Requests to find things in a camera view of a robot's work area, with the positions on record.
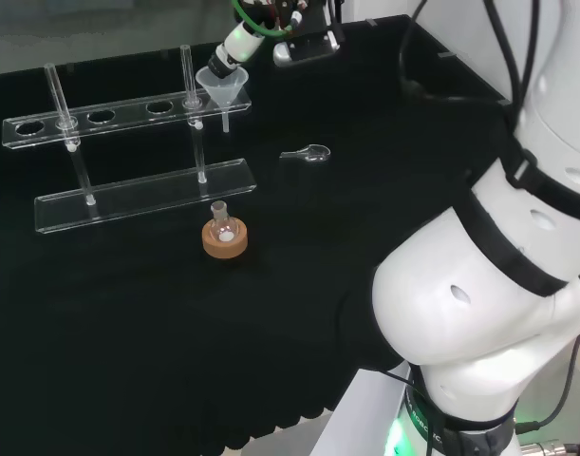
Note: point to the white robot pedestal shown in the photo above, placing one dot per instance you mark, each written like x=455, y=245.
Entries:
x=361, y=418

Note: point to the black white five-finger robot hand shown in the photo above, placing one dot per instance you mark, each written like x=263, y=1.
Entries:
x=308, y=45

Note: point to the clear acrylic funnel stand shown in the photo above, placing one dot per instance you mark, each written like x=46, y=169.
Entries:
x=128, y=199

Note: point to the small round-bottom glass flask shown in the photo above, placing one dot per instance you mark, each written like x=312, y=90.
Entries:
x=218, y=210

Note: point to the clear glass weighing funnel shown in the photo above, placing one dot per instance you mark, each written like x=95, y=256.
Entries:
x=318, y=153

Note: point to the clear plastic funnel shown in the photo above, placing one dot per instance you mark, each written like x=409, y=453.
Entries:
x=221, y=92

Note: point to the thin black pole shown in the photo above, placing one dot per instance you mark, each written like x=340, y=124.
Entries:
x=338, y=8

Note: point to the black bench cloth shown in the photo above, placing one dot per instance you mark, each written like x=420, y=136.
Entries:
x=128, y=332

